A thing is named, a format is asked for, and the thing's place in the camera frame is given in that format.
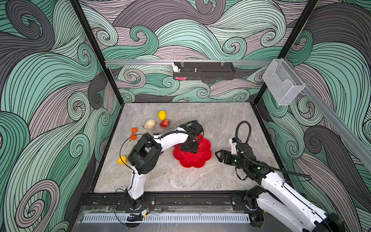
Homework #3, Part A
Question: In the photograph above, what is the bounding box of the red flower-shaped fruit bowl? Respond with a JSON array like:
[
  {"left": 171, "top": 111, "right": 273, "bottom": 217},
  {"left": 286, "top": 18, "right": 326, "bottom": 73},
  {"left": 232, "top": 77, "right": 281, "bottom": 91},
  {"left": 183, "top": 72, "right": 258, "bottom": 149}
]
[{"left": 173, "top": 138, "right": 212, "bottom": 168}]

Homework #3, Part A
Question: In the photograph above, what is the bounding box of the small white rabbit figurine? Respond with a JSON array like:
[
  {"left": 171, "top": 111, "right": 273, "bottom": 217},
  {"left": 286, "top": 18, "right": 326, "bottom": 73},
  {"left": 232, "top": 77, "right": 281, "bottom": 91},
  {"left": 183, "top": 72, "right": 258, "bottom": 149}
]
[{"left": 172, "top": 62, "right": 181, "bottom": 73}]

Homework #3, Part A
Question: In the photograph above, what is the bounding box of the black wall shelf tray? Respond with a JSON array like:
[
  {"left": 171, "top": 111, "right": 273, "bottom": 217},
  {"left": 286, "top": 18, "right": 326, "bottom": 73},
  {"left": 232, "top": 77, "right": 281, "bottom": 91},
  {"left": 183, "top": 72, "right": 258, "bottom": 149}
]
[{"left": 173, "top": 62, "right": 236, "bottom": 83}]

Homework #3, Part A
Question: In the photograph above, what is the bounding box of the aluminium wall rail back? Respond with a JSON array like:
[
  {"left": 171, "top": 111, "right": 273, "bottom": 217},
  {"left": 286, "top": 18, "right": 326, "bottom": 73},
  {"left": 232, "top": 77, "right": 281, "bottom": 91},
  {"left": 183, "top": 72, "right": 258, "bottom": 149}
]
[{"left": 104, "top": 59, "right": 272, "bottom": 66}]

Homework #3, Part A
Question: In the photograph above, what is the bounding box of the pale cream pear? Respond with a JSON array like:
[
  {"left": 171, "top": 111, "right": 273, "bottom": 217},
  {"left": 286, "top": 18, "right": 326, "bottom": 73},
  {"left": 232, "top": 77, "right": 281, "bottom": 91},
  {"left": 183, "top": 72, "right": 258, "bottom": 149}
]
[{"left": 144, "top": 119, "right": 157, "bottom": 130}]

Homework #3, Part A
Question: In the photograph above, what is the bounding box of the clear plastic wall holder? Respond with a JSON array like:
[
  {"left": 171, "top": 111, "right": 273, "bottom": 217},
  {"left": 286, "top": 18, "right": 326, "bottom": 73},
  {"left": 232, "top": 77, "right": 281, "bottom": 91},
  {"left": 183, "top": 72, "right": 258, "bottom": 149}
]
[{"left": 262, "top": 59, "right": 305, "bottom": 106}]

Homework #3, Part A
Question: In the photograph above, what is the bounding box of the aluminium wall rail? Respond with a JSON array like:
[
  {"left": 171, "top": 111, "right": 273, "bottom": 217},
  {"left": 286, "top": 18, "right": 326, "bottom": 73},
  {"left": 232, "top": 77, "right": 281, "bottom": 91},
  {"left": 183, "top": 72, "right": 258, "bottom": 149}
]
[
  {"left": 287, "top": 61, "right": 371, "bottom": 170},
  {"left": 104, "top": 59, "right": 272, "bottom": 66}
]

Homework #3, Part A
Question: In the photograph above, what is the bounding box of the red strawberry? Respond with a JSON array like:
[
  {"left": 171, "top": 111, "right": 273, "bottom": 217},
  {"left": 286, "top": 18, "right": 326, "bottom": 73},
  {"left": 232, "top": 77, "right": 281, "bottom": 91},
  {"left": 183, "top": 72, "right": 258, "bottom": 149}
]
[{"left": 160, "top": 119, "right": 170, "bottom": 128}]

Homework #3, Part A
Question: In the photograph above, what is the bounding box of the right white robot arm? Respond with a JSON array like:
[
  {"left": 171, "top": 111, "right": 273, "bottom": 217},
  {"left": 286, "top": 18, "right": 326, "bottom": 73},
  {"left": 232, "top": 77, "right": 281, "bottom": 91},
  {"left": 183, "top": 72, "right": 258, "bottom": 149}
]
[{"left": 215, "top": 138, "right": 345, "bottom": 232}]

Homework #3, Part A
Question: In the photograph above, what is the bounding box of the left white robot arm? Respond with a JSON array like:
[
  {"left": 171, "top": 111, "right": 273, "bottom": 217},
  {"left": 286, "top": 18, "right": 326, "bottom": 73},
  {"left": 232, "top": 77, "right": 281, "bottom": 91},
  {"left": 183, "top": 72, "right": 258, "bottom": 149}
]
[{"left": 126, "top": 120, "right": 204, "bottom": 210}]

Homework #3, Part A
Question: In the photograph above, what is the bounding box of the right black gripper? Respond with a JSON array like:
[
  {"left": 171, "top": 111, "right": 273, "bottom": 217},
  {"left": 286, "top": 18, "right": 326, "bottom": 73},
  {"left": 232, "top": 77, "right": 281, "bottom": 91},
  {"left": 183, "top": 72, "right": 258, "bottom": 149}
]
[{"left": 214, "top": 149, "right": 246, "bottom": 170}]

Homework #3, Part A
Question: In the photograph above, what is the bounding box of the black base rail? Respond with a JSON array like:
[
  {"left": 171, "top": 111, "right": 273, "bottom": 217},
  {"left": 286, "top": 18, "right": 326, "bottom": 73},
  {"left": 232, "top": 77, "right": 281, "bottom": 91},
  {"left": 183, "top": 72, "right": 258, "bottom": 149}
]
[{"left": 78, "top": 190, "right": 257, "bottom": 212}]

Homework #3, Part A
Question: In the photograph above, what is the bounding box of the yellow bell pepper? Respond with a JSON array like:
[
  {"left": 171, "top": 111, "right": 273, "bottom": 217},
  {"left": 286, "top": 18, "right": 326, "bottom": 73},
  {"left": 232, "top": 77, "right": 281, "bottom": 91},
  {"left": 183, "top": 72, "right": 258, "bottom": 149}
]
[{"left": 117, "top": 156, "right": 127, "bottom": 165}]

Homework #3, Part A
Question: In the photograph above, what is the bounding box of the yellow lemon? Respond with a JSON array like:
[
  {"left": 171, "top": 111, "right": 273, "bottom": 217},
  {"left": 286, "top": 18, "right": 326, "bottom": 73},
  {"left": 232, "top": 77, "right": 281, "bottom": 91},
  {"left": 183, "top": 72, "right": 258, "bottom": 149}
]
[{"left": 158, "top": 110, "right": 167, "bottom": 120}]

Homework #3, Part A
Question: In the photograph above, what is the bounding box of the aluminium wall rail right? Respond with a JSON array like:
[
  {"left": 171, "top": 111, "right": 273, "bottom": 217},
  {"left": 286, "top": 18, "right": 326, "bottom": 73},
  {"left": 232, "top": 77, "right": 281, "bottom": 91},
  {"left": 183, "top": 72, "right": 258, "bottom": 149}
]
[{"left": 287, "top": 61, "right": 371, "bottom": 170}]

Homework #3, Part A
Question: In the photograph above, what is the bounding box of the white slotted cable duct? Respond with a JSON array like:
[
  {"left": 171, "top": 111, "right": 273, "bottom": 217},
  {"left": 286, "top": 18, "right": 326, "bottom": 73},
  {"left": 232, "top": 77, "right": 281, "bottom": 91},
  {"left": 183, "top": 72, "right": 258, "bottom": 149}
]
[{"left": 82, "top": 213, "right": 250, "bottom": 224}]

